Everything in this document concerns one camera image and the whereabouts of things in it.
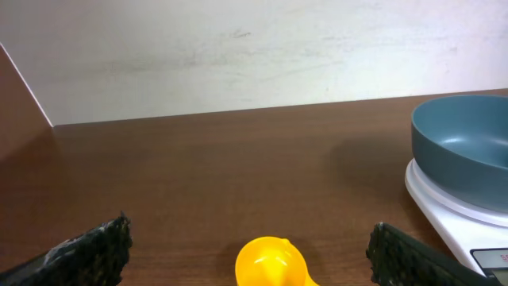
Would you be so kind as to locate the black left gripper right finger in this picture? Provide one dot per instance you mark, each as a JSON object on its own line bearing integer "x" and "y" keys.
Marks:
{"x": 398, "y": 259}

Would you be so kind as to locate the white digital kitchen scale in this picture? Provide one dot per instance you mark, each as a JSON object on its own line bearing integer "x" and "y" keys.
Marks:
{"x": 477, "y": 237}

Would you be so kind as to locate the yellow plastic measuring scoop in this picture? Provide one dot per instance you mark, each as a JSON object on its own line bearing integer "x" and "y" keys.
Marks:
{"x": 271, "y": 261}

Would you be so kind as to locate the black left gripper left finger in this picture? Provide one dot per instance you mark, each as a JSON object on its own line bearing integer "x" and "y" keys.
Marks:
{"x": 95, "y": 257}

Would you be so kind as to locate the teal blue bowl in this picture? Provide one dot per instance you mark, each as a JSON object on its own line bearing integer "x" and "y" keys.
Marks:
{"x": 460, "y": 143}

